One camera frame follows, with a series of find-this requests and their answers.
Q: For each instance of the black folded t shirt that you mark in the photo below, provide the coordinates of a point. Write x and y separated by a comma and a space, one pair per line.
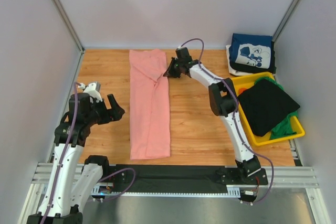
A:
250, 102

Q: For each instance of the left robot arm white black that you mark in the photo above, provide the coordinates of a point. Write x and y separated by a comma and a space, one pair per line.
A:
65, 198

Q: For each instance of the aluminium corner post right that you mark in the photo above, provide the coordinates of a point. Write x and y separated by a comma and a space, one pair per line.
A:
286, 17

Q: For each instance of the navy printed folded t shirt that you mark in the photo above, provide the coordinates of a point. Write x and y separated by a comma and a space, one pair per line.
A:
240, 40

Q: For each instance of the pink t shirt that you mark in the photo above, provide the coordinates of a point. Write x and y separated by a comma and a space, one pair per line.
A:
150, 136

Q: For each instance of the black folded shirt in stack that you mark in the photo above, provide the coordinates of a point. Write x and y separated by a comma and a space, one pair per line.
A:
255, 59

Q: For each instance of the green t shirt in bin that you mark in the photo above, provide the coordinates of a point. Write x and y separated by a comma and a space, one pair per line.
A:
280, 107

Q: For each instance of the grey slotted cable duct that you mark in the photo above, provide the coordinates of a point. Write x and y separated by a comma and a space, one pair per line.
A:
101, 191

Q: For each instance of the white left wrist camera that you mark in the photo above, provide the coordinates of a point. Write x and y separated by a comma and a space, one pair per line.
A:
93, 89

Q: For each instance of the yellow plastic bin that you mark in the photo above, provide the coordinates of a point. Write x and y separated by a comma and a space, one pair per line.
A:
247, 82

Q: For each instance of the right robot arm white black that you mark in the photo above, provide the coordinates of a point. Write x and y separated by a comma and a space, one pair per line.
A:
224, 104

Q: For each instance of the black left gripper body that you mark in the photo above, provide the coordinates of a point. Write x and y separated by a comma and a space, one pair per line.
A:
99, 114

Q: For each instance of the orange cloth in bin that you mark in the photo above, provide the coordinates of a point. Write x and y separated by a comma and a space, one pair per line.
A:
241, 90

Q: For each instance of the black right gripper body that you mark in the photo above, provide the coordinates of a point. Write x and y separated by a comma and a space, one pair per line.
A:
177, 72

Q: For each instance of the white folded t shirt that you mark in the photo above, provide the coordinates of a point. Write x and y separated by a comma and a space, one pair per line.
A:
230, 69

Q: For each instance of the aluminium corner post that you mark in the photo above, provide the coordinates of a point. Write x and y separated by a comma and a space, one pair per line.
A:
62, 12
286, 17

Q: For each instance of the aluminium frame rail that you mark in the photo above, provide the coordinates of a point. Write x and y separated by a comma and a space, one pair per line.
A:
284, 176

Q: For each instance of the aluminium corner post left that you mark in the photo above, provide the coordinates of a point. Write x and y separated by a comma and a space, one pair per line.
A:
62, 12

